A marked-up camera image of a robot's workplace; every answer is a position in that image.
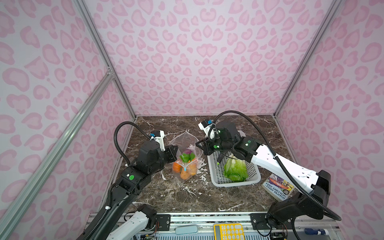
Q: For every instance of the yellow-orange squash toy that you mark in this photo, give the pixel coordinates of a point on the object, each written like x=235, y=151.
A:
x=192, y=169

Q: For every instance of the purple onion toy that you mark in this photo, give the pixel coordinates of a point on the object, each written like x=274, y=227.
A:
x=187, y=152

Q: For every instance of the orange pumpkin toy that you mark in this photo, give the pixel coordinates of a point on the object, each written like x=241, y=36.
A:
x=176, y=168

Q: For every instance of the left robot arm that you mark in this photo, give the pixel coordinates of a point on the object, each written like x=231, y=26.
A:
x=120, y=195

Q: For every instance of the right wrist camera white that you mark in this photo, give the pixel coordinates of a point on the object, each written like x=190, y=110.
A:
x=208, y=127

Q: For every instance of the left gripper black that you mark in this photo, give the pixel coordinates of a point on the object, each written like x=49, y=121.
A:
x=171, y=153

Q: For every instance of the aluminium frame rail base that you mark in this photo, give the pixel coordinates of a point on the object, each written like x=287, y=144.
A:
x=161, y=226

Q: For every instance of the white plastic basket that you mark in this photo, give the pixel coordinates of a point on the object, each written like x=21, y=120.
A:
x=217, y=172

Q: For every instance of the green lettuce toy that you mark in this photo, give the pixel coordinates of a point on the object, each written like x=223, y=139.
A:
x=236, y=170

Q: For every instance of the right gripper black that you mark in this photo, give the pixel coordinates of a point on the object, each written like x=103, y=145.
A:
x=206, y=146

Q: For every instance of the light blue flat case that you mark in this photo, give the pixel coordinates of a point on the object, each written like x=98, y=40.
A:
x=187, y=230

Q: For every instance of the colourful paperback book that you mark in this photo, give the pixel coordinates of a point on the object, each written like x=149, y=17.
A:
x=278, y=187

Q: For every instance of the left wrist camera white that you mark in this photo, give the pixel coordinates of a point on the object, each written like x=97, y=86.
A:
x=158, y=136

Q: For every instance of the blue white marker pen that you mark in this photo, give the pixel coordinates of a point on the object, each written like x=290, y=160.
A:
x=316, y=232

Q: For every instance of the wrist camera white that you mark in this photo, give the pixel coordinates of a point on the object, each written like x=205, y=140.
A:
x=208, y=127
x=158, y=136

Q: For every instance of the orange carrot toy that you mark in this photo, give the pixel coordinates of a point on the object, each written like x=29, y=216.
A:
x=186, y=160

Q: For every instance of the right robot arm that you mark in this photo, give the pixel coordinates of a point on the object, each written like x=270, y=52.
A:
x=313, y=188

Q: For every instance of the clear zip top bag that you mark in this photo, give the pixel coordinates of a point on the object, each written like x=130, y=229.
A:
x=186, y=141

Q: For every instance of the yellow calculator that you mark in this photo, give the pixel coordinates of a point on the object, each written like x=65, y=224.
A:
x=229, y=232

